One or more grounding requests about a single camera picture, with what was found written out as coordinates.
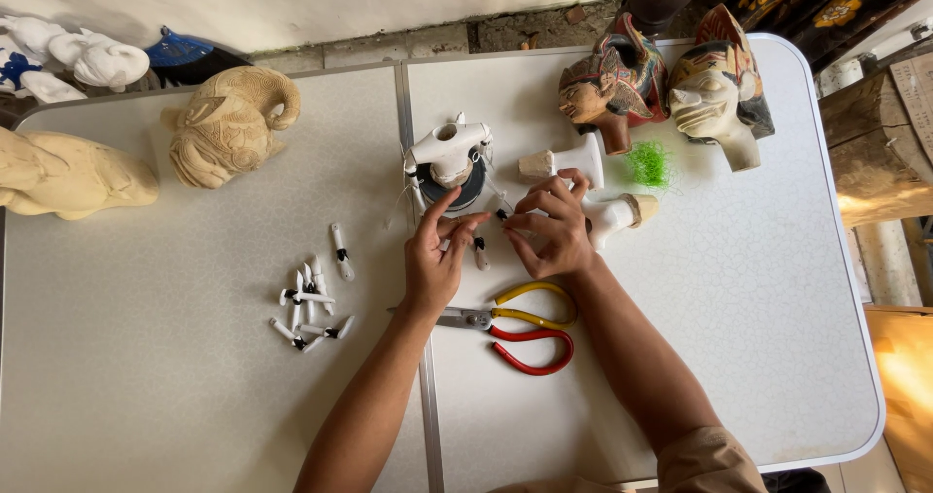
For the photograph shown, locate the white-faced painted puppet head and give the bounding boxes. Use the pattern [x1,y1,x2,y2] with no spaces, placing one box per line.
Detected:
[667,3,777,174]

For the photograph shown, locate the yellow and red handled scissors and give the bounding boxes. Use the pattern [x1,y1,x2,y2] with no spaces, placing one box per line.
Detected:
[386,281,578,377]

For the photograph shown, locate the white primed puppet head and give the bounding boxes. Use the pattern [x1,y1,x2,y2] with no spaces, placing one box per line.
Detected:
[45,28,151,93]

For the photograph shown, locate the pile of white puppet arms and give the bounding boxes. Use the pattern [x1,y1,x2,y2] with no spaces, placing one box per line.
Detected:
[268,222,357,354]

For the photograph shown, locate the red painted puppet head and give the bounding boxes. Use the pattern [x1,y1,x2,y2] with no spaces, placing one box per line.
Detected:
[557,13,670,156]

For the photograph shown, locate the white and blue figure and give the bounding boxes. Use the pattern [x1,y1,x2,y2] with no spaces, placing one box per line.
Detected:
[0,15,88,106]

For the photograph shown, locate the black thread spool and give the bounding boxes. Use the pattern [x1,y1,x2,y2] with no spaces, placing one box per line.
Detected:
[415,154,488,213]

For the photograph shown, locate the blue fan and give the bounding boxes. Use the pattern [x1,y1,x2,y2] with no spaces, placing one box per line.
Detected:
[143,26,217,69]

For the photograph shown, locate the person's right hand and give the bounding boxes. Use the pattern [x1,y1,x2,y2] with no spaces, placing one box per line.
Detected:
[503,168,597,281]

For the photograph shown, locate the unpainted carved wooden figure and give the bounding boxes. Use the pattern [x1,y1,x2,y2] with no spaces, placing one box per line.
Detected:
[0,126,160,222]

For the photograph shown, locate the rough wooden beam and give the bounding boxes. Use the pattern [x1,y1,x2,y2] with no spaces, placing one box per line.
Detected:
[818,52,933,229]

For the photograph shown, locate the person's left hand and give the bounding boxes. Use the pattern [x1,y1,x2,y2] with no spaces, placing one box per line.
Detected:
[402,188,491,319]

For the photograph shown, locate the orange wooden box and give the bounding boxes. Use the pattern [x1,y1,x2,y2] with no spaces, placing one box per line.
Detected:
[864,305,933,493]

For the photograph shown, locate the white puppet body wooden base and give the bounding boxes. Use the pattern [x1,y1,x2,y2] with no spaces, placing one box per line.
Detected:
[518,131,606,192]
[581,193,660,252]

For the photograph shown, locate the white puppet torso with shoulders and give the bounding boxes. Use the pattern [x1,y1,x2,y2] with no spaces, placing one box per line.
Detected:
[403,112,495,191]

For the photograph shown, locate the green fibre tuft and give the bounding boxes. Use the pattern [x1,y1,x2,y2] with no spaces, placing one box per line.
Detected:
[623,139,675,191]

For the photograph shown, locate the beige sleeve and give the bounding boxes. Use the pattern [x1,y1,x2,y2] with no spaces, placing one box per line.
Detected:
[655,426,771,493]

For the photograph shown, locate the unpainted carved wooden head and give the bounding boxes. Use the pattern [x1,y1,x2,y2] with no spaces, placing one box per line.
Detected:
[160,65,303,191]

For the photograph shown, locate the dark floral batik cloth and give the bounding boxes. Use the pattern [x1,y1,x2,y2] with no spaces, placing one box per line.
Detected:
[718,0,933,72]

